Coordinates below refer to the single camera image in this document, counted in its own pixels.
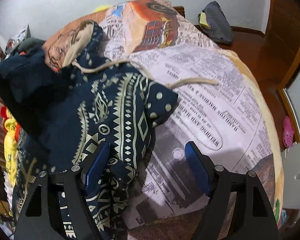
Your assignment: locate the pink rubber clog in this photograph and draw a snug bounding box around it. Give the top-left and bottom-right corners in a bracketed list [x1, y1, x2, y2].
[282, 116, 294, 148]

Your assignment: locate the newspaper print bed blanket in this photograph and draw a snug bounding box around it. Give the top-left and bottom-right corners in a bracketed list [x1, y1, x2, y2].
[43, 0, 284, 239]

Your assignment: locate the pile of clutter clothes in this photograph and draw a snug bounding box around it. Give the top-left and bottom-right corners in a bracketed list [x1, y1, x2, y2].
[5, 24, 45, 56]

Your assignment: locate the yellow foam bed headrest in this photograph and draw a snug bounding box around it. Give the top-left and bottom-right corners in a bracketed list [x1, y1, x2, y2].
[93, 4, 111, 12]

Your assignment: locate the red plush garment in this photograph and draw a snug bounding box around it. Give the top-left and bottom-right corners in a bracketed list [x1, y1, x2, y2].
[0, 106, 21, 142]

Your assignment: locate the navy patterned hooded garment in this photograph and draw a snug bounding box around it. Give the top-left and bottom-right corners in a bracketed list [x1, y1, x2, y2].
[0, 21, 213, 239]

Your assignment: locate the yellow cartoon blanket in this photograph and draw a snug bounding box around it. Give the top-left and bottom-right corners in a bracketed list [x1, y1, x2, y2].
[4, 117, 18, 187]

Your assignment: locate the white sliding closet door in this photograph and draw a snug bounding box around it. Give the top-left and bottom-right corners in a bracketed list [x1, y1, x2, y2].
[282, 71, 300, 211]

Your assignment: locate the dark blue bag on floor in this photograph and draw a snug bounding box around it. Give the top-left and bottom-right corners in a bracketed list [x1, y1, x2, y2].
[198, 1, 234, 45]

